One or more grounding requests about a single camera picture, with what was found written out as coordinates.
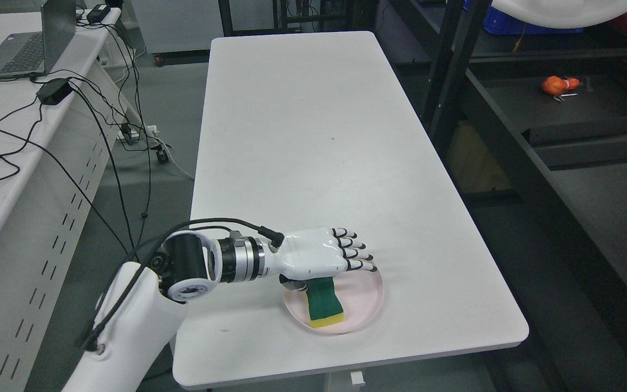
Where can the orange object on shelf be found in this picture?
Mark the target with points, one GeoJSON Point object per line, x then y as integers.
{"type": "Point", "coordinates": [556, 86]}

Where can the white side desk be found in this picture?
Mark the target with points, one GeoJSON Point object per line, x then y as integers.
{"type": "Point", "coordinates": [52, 158]}

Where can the green yellow sponge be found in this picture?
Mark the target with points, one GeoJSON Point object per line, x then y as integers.
{"type": "Point", "coordinates": [324, 307]}

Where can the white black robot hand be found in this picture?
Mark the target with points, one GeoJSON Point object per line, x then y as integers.
{"type": "Point", "coordinates": [317, 253]}

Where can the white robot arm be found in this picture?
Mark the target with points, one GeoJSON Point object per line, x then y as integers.
{"type": "Point", "coordinates": [145, 305]}

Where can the blue plastic crate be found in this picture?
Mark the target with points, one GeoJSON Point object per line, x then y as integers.
{"type": "Point", "coordinates": [500, 23]}

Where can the white round lamp shade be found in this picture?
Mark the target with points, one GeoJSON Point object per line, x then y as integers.
{"type": "Point", "coordinates": [562, 14]}

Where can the black power adapter brick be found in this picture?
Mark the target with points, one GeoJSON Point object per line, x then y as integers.
{"type": "Point", "coordinates": [54, 91]}

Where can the grey open laptop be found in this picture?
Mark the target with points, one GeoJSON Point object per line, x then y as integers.
{"type": "Point", "coordinates": [36, 53]}

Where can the black metal shelf rack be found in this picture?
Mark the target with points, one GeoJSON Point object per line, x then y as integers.
{"type": "Point", "coordinates": [565, 155]}

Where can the white power strip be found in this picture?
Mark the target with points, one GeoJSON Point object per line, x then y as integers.
{"type": "Point", "coordinates": [129, 134]}

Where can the pink round plate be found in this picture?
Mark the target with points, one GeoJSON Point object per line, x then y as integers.
{"type": "Point", "coordinates": [361, 296]}

